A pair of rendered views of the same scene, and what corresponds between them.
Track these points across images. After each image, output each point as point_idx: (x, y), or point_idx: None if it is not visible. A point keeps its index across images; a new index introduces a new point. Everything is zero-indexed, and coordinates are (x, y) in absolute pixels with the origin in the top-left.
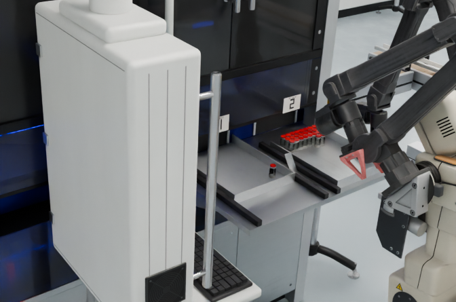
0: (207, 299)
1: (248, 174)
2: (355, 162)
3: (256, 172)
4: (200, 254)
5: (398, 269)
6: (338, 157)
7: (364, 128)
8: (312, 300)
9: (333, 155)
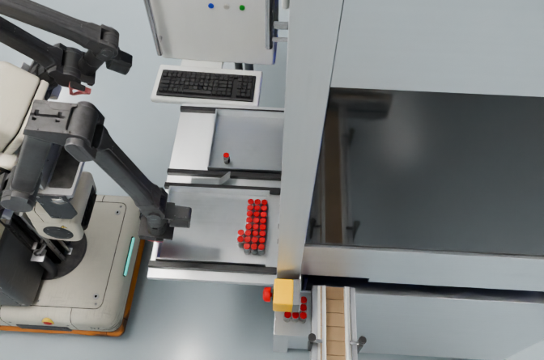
0: None
1: (244, 150)
2: (189, 243)
3: (243, 157)
4: (199, 83)
5: (87, 180)
6: (208, 238)
7: (80, 59)
8: (265, 357)
9: (215, 236)
